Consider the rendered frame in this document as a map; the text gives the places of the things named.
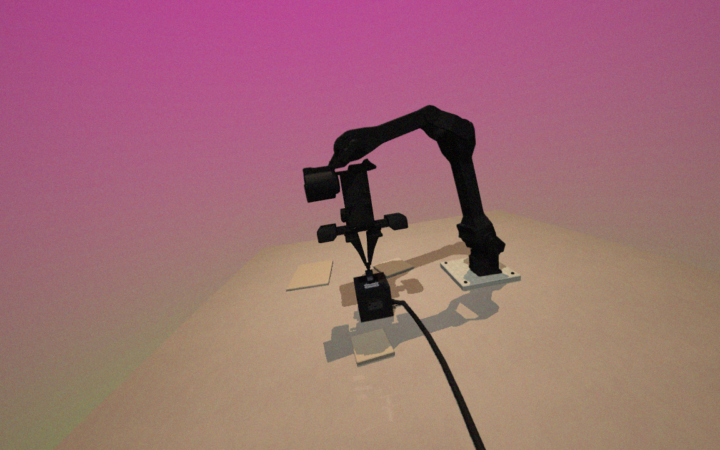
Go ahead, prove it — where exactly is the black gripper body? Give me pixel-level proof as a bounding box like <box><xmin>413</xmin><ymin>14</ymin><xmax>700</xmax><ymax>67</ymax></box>
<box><xmin>317</xmin><ymin>192</ymin><xmax>408</xmax><ymax>243</ymax></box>

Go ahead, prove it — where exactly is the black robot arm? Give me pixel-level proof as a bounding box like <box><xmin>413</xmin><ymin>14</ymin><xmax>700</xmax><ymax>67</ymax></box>
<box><xmin>303</xmin><ymin>105</ymin><xmax>506</xmax><ymax>277</ymax></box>

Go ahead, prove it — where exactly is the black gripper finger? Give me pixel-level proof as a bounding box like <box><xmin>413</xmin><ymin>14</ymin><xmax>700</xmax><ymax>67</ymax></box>
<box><xmin>346</xmin><ymin>234</ymin><xmax>367</xmax><ymax>266</ymax></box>
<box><xmin>366</xmin><ymin>231</ymin><xmax>383</xmax><ymax>265</ymax></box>

